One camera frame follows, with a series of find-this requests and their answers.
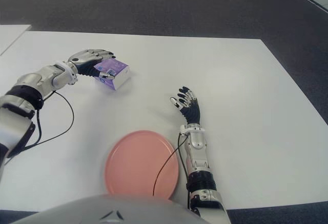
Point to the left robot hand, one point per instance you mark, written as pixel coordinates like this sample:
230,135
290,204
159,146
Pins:
84,57

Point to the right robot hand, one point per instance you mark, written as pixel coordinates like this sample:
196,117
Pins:
192,112

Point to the purple tissue paper pack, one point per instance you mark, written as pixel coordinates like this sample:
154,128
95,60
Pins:
116,66

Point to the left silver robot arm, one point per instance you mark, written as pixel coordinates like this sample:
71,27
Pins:
30,80

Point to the pink round plate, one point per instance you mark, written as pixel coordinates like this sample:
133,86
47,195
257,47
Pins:
138,162

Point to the grey robot torso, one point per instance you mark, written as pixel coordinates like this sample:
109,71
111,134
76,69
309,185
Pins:
102,208

